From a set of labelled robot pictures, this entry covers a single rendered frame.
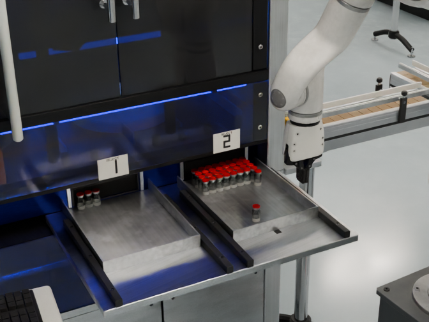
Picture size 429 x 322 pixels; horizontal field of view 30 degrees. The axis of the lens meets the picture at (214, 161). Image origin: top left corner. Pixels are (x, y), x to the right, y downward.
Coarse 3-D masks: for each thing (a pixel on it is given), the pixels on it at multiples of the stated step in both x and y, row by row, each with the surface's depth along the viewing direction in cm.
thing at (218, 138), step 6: (222, 132) 224; (228, 132) 225; (234, 132) 226; (216, 138) 224; (222, 138) 225; (228, 138) 226; (234, 138) 227; (216, 144) 225; (222, 144) 226; (228, 144) 227; (234, 144) 228; (216, 150) 226; (222, 150) 227; (228, 150) 228
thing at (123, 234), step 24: (144, 192) 229; (72, 216) 211; (96, 216) 217; (120, 216) 217; (144, 216) 217; (168, 216) 217; (96, 240) 206; (120, 240) 206; (144, 240) 206; (168, 240) 206; (192, 240) 202; (120, 264) 195
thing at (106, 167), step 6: (120, 156) 212; (126, 156) 213; (102, 162) 211; (108, 162) 212; (114, 162) 212; (120, 162) 213; (126, 162) 214; (102, 168) 212; (108, 168) 212; (114, 168) 213; (120, 168) 214; (126, 168) 215; (102, 174) 212; (108, 174) 213; (114, 174) 214; (120, 174) 215
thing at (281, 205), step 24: (264, 168) 236; (192, 192) 223; (216, 192) 228; (240, 192) 228; (264, 192) 228; (288, 192) 227; (216, 216) 211; (240, 216) 216; (264, 216) 216; (288, 216) 210; (312, 216) 214; (240, 240) 206
